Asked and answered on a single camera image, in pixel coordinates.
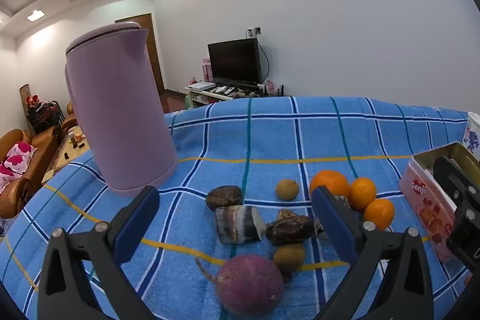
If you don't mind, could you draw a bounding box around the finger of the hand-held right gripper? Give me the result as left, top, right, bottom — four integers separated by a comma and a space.
434, 155, 480, 209

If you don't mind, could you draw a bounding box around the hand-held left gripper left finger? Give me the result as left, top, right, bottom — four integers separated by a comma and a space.
37, 186, 161, 320

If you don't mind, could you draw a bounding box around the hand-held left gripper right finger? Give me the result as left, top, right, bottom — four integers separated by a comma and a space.
310, 186, 436, 320

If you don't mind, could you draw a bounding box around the pink tin box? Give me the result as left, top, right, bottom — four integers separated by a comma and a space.
398, 141, 480, 264

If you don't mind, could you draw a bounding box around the small orange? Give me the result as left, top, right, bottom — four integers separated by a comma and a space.
349, 177, 377, 212
363, 199, 395, 231

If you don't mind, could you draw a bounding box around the dark brown water chestnut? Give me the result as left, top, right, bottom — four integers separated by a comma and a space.
206, 185, 243, 211
265, 209, 313, 246

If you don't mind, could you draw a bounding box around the large orange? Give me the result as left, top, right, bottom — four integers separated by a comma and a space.
309, 170, 350, 207

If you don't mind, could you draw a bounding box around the small brown round fruit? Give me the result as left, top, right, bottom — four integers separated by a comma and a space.
273, 244, 306, 274
275, 178, 300, 201

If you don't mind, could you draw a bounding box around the purple round turnip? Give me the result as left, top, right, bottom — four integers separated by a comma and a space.
195, 255, 285, 317

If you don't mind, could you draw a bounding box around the white mug blue print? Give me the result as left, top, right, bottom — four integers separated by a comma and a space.
462, 112, 480, 160

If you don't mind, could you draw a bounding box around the blue plaid blanket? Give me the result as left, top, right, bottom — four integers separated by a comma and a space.
0, 95, 480, 320

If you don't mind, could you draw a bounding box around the wooden coffee table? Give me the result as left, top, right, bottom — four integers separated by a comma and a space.
41, 125, 91, 186

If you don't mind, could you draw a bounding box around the lilac electric kettle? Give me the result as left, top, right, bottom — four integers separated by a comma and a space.
64, 22, 179, 198

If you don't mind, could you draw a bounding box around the brown leather sofa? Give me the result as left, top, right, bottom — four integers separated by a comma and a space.
0, 129, 61, 219

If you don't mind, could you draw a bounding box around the brown leather armchair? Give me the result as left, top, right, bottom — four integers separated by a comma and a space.
62, 102, 79, 133

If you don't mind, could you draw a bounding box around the pink floral pillow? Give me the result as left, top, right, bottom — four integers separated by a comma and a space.
0, 164, 17, 190
4, 141, 37, 174

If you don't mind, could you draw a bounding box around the white television stand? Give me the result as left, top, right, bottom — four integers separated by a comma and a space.
184, 83, 286, 111

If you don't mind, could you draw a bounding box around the dark rack with red clothes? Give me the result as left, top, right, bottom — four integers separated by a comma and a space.
20, 84, 62, 136

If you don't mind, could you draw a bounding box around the black router with antennas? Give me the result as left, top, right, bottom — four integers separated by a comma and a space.
262, 84, 286, 98

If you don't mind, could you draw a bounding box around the brown wooden door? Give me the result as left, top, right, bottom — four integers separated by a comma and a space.
115, 13, 166, 92

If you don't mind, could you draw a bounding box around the black flat television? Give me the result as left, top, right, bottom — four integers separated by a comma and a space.
208, 38, 262, 85

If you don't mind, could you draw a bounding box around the black television cable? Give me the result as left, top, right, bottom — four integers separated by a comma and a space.
257, 37, 271, 84

